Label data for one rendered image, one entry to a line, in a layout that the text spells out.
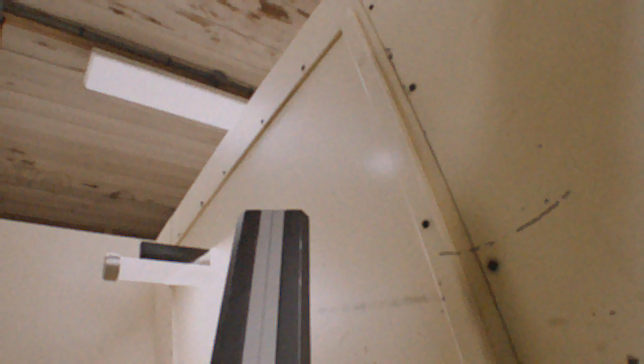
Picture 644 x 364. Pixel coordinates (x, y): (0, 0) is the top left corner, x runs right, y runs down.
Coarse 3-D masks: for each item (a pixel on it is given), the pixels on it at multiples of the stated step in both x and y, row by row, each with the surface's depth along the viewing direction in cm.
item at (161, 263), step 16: (112, 256) 76; (144, 256) 82; (160, 256) 85; (176, 256) 87; (192, 256) 90; (208, 256) 92; (112, 272) 75; (128, 272) 77; (144, 272) 79; (160, 272) 81; (176, 272) 83; (192, 272) 86; (208, 272) 88
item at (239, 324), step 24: (240, 216) 9; (264, 216) 9; (240, 240) 9; (264, 240) 9; (240, 264) 8; (264, 264) 8; (240, 288) 8; (264, 288) 8; (240, 312) 7; (216, 336) 7; (240, 336) 7; (216, 360) 6; (240, 360) 6
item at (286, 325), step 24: (288, 216) 9; (288, 240) 9; (288, 264) 8; (288, 288) 8; (264, 312) 7; (288, 312) 7; (264, 336) 7; (288, 336) 7; (264, 360) 6; (288, 360) 6
